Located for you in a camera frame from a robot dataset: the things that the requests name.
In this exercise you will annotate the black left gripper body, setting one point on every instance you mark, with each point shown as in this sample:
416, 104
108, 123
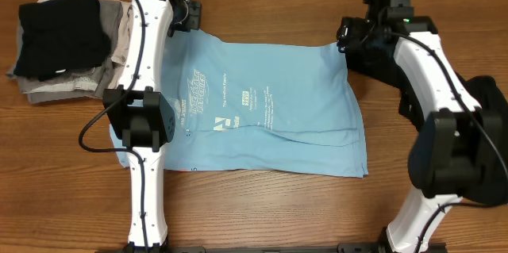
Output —
188, 16

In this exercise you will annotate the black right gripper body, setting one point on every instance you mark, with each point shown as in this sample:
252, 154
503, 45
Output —
359, 34

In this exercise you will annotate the light blue printed t-shirt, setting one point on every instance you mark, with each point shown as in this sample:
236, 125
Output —
261, 107

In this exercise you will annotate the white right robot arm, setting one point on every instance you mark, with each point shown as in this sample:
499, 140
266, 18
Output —
414, 44

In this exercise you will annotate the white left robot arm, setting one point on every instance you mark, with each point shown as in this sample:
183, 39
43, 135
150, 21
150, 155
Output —
141, 117

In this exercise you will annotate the black folded garment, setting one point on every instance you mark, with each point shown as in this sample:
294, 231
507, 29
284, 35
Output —
59, 36

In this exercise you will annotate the grey folded garment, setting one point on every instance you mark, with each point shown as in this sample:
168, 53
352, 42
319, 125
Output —
36, 98

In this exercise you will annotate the black crumpled garment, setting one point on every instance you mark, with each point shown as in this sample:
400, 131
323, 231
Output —
450, 154

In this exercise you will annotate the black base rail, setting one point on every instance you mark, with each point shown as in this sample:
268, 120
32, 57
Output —
278, 249

